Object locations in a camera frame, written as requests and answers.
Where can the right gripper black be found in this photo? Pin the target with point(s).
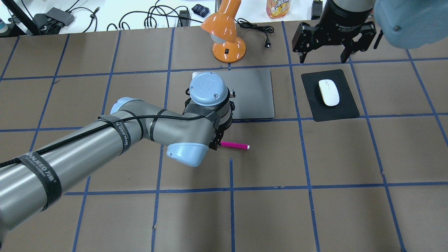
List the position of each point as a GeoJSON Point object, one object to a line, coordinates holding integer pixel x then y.
{"type": "Point", "coordinates": [341, 21]}

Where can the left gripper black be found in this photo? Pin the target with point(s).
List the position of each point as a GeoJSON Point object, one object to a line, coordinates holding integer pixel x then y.
{"type": "Point", "coordinates": [217, 139]}

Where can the pink marker pen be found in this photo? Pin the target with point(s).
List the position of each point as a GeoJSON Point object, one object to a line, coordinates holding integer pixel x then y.
{"type": "Point", "coordinates": [234, 145]}

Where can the white computer mouse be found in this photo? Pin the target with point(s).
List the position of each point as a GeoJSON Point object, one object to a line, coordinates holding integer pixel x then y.
{"type": "Point", "coordinates": [329, 92]}

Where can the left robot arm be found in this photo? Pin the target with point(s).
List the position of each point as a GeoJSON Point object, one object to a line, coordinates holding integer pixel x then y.
{"type": "Point", "coordinates": [34, 181]}

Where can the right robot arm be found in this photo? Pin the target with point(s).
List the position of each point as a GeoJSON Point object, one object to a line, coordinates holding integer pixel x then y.
{"type": "Point", "coordinates": [408, 23]}

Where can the silver laptop notebook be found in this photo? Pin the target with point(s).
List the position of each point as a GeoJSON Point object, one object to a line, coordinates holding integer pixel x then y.
{"type": "Point", "coordinates": [252, 90]}

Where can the black mousepad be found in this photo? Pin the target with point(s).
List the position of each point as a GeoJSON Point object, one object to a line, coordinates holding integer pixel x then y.
{"type": "Point", "coordinates": [346, 108]}

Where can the black power adapter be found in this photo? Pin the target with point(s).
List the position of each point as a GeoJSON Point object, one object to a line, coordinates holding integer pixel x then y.
{"type": "Point", "coordinates": [317, 9]}

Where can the orange juice bottle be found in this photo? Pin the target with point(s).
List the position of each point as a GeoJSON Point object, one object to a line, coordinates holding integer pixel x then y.
{"type": "Point", "coordinates": [277, 9]}

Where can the orange desk lamp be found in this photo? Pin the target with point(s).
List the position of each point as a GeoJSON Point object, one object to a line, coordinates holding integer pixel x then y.
{"type": "Point", "coordinates": [227, 46]}

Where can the dark blue pouch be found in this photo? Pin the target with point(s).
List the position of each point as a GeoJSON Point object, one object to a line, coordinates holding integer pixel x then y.
{"type": "Point", "coordinates": [200, 10]}

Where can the black monitor stand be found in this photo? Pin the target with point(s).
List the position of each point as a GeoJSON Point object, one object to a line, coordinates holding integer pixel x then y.
{"type": "Point", "coordinates": [28, 22]}

